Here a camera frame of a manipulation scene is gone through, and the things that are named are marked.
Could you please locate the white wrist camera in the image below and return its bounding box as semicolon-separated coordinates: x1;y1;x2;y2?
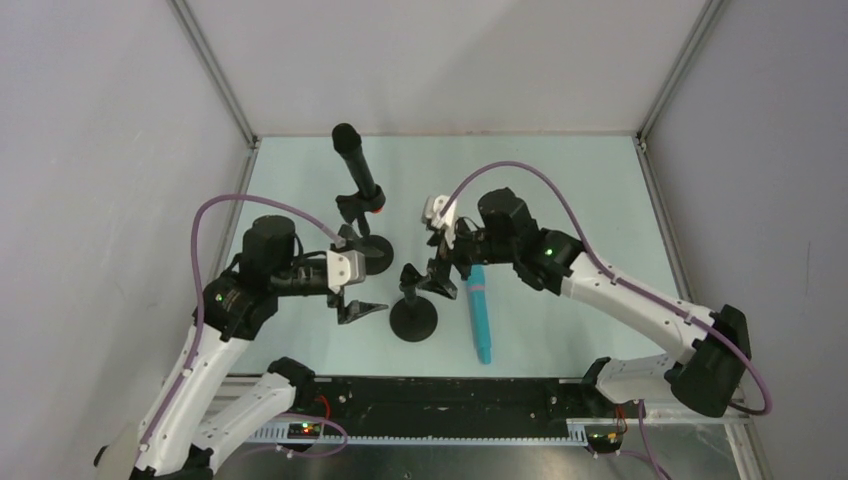
325;250;367;294
421;195;457;249

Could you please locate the white slotted cable duct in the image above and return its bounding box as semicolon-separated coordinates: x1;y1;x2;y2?
246;421;588;447

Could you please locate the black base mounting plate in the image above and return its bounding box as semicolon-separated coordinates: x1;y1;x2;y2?
252;374;647;440

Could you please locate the right controller board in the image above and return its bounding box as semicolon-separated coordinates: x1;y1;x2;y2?
586;431;625;456

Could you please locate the black microphone orange tip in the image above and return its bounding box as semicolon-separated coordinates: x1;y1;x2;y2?
331;123;386;221

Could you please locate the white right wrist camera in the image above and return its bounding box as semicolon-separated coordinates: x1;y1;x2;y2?
421;195;457;249

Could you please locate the black microphone stand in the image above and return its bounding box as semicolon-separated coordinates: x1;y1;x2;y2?
389;263;438;343
335;184;394;275

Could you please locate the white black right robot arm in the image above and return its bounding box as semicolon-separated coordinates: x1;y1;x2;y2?
418;188;751;418

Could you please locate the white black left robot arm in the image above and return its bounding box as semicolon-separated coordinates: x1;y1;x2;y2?
94;215;391;479

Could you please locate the controller board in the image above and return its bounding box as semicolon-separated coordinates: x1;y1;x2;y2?
286;421;324;441
586;431;625;456

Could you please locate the blue microphone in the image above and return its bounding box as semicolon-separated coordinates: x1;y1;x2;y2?
465;265;492;365

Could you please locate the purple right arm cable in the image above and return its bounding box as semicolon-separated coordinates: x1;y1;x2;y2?
440;160;774;480

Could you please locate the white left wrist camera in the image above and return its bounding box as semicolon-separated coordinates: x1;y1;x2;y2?
325;250;367;294

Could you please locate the left controller board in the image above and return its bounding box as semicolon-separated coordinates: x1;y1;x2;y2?
286;421;324;441

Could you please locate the aluminium frame rail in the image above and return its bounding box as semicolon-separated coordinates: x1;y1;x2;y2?
153;376;753;425

